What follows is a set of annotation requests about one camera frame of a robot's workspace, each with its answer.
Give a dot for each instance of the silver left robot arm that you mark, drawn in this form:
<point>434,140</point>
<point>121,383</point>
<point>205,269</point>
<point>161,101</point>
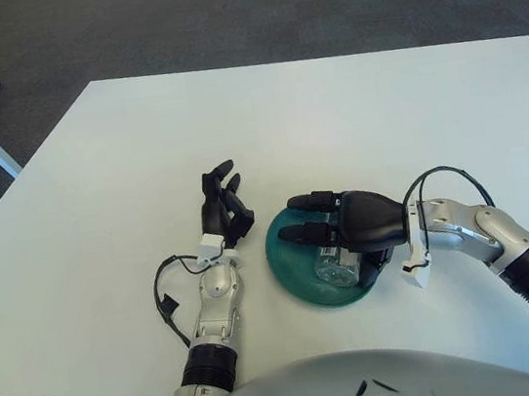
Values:
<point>215,303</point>

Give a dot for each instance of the green round plate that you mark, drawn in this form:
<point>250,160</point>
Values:
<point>286,264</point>

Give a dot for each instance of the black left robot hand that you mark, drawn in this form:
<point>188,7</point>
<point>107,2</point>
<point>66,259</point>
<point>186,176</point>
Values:
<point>213,215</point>

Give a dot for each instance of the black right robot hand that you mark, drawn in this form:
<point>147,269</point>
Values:
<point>371,220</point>

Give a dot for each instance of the clear bottle with blue cap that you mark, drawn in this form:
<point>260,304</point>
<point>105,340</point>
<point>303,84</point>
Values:
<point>336,267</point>

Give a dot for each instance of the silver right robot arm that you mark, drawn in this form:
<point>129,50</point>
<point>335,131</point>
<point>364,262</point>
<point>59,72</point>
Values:
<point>486,231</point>

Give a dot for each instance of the grey robot torso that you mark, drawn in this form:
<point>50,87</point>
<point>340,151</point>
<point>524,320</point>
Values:
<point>297,395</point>

